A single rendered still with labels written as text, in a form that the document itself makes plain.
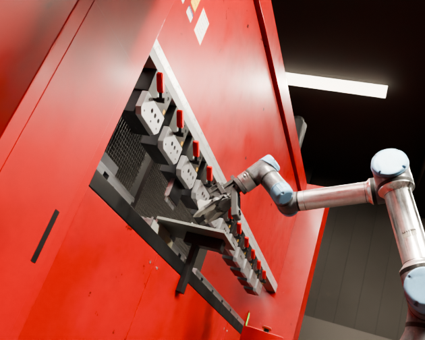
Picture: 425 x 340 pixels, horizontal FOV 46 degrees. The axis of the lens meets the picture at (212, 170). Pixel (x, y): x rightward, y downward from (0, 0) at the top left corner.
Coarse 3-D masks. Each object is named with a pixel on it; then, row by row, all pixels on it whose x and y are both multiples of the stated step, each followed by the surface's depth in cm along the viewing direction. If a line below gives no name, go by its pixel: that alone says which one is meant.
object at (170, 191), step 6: (174, 180) 189; (168, 186) 188; (174, 186) 189; (180, 186) 195; (168, 192) 187; (174, 192) 190; (180, 192) 196; (168, 198) 188; (174, 198) 191; (168, 204) 189; (174, 204) 193
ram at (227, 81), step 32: (224, 0) 198; (160, 32) 155; (192, 32) 176; (224, 32) 203; (256, 32) 241; (160, 64) 158; (192, 64) 180; (224, 64) 208; (256, 64) 248; (192, 96) 185; (224, 96) 214; (256, 96) 257; (192, 128) 189; (224, 128) 221; (256, 128) 266; (224, 160) 227; (256, 160) 276; (288, 160) 348; (256, 192) 286; (256, 224) 297; (288, 224) 383; (256, 256) 310
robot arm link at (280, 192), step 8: (264, 176) 179; (272, 176) 178; (280, 176) 179; (264, 184) 179; (272, 184) 176; (280, 184) 175; (288, 184) 177; (272, 192) 176; (280, 192) 174; (288, 192) 174; (280, 200) 175; (288, 200) 178
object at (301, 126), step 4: (296, 116) 417; (300, 116) 417; (296, 120) 411; (300, 120) 411; (296, 124) 409; (300, 124) 409; (304, 124) 412; (296, 128) 407; (300, 128) 408; (304, 128) 411; (300, 132) 407; (304, 132) 412; (300, 136) 406; (300, 140) 406; (300, 144) 406; (300, 148) 407
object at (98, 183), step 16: (96, 176) 116; (96, 192) 118; (112, 192) 124; (112, 208) 126; (128, 208) 132; (128, 224) 134; (144, 224) 142; (144, 240) 145; (160, 240) 153; (176, 256) 167; (192, 272) 183
